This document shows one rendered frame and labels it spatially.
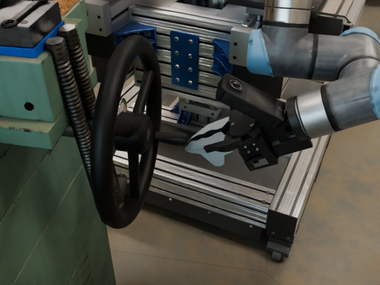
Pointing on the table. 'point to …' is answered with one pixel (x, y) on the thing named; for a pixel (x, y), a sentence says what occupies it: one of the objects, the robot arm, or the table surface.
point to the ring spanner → (20, 14)
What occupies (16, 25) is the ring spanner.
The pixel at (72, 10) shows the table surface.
